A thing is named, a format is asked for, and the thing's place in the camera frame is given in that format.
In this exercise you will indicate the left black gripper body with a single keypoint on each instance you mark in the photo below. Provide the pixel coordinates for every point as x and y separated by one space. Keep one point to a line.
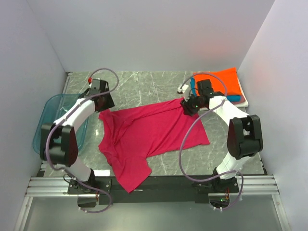
108 102

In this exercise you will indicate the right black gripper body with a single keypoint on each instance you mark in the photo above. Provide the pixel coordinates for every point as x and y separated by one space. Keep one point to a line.
192 105

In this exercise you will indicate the pink t-shirt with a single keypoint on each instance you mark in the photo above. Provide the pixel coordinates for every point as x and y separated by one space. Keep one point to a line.
132 135

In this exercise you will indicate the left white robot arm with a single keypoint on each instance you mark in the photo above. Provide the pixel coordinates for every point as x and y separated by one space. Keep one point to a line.
58 142

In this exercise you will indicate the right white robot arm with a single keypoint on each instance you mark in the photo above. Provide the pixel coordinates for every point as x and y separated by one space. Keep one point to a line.
244 137

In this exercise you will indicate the folded blue t-shirt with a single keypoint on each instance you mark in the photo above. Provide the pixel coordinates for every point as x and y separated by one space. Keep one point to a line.
231 98

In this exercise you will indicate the folded orange t-shirt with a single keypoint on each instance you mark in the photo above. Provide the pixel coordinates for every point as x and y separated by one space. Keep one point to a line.
228 77

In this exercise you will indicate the folded mauve t-shirt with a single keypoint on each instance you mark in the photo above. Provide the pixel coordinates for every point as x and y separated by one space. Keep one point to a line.
242 104

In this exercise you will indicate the teal transparent plastic bin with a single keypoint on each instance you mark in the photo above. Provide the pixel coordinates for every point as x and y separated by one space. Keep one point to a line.
54 108

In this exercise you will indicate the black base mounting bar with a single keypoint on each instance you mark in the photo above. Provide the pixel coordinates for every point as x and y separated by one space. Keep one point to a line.
155 189

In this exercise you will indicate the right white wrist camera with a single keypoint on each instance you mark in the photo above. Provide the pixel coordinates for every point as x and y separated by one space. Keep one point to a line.
184 90

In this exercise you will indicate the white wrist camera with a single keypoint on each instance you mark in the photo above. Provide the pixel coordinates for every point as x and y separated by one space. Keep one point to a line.
94 83
184 90

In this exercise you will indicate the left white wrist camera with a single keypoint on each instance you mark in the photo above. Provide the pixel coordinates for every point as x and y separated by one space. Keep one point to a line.
94 83

